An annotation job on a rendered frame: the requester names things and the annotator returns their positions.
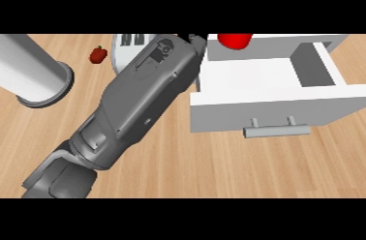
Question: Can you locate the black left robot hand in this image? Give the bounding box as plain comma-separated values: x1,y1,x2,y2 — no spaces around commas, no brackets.
175,33,207,43

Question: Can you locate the white open drawer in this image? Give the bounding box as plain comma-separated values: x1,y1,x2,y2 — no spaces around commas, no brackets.
194,41,352,96

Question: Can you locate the white drawer front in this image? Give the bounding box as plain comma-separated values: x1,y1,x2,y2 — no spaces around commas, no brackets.
188,83,366,134

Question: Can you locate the red round fruit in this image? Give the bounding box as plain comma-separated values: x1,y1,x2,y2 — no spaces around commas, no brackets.
215,33,253,51

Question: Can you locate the white cabinet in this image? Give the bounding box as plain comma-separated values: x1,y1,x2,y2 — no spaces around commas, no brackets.
204,33,351,62

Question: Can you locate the small red pepper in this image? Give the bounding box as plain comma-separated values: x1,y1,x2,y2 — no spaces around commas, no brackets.
88,45,109,65

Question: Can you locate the white cylinder with grey rim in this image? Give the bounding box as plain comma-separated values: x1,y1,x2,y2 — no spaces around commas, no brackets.
0,33,75,109

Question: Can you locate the grey drawer handle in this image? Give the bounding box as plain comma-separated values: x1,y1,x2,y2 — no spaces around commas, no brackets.
241,115,311,139

